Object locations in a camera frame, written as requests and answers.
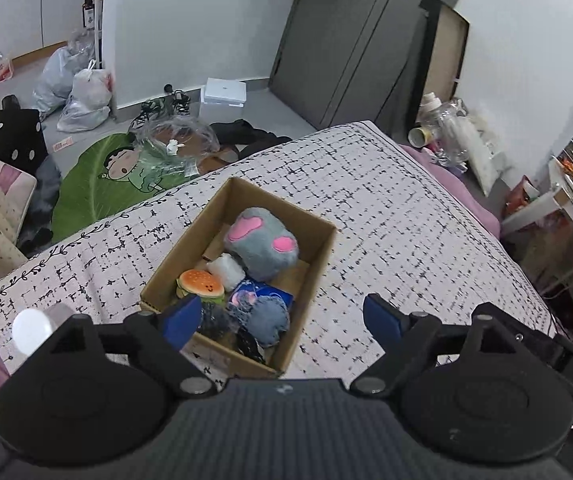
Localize white soft packet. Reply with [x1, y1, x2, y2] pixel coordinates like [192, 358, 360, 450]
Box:
[206, 253, 246, 292]

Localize white side table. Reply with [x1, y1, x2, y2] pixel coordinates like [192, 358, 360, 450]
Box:
[499, 157, 573, 311]

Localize grey door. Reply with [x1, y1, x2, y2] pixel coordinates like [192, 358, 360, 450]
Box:
[269, 0, 462, 131]

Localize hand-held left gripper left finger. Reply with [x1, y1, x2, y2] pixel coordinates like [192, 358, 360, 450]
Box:
[46, 292, 217, 398]

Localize white fluffy pillow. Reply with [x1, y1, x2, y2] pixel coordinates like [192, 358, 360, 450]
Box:
[459, 105, 510, 196]

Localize red bag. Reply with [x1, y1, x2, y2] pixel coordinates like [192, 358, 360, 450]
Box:
[504, 177, 542, 218]

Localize clear water jug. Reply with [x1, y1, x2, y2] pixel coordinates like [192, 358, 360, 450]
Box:
[419, 92, 472, 166]

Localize black cloth item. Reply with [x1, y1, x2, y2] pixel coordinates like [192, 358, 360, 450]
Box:
[236, 327, 267, 366]

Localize green leaf floor mat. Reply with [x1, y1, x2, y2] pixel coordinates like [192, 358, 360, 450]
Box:
[51, 132, 202, 243]

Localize white black patterned blanket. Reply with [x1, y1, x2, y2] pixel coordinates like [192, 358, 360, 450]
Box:
[0, 120, 567, 386]

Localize black dotted cushion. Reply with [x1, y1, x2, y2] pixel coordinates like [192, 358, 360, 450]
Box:
[0, 95, 50, 171]

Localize brown cardboard box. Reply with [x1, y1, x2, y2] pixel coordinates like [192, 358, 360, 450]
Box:
[139, 176, 340, 380]

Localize blue denim pad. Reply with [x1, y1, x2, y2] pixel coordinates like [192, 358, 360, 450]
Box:
[236, 294, 291, 348]

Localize clear plastic wrap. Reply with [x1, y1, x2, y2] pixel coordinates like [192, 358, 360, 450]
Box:
[134, 116, 221, 176]

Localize pink cushion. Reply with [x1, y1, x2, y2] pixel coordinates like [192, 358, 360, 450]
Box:
[0, 160, 37, 241]

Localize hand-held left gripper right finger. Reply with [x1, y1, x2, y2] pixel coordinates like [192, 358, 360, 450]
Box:
[351, 294, 517, 396]

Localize white plastic bag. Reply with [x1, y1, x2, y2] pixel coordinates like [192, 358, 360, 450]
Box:
[56, 60, 116, 133]

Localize white foam box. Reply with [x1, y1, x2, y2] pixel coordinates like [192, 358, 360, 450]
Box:
[200, 77, 247, 123]

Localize wooden board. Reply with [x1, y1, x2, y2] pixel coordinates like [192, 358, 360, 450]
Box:
[419, 0, 470, 111]

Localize clear plastic bottle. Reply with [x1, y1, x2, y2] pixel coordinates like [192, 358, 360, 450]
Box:
[11, 302, 74, 361]

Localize grey plastic bag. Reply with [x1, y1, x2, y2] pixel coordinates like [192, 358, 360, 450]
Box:
[33, 45, 80, 116]

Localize burger plush toy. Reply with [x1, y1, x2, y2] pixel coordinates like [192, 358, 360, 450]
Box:
[175, 269, 226, 306]

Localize black sandals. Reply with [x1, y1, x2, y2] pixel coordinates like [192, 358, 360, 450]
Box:
[129, 85, 190, 128]

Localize black clothing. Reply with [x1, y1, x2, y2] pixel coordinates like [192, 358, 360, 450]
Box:
[211, 119, 292, 158]

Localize black item in clear bag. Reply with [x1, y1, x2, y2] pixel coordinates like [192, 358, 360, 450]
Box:
[199, 302, 240, 341]

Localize paper cup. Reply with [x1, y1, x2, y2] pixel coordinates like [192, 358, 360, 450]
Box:
[409, 126, 437, 148]

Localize grey pink plush slipper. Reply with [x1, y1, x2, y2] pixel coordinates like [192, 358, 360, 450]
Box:
[224, 207, 300, 282]

